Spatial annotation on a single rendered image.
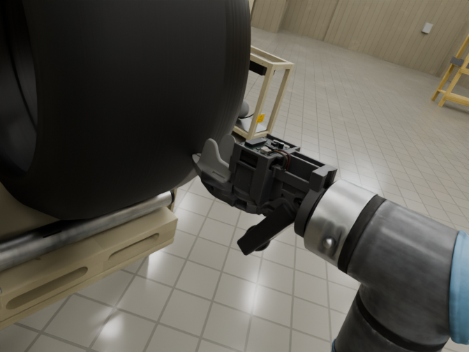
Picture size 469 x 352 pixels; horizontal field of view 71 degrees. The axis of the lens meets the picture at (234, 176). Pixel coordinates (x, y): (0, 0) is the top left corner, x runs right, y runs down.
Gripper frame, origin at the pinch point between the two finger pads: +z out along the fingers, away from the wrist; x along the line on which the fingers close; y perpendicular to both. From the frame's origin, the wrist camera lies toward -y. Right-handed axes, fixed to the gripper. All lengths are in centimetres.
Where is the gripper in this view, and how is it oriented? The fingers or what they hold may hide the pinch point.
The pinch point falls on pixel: (199, 163)
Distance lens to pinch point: 49.9
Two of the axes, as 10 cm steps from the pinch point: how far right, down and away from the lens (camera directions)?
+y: 1.6, -8.8, -4.5
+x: -6.5, 2.5, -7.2
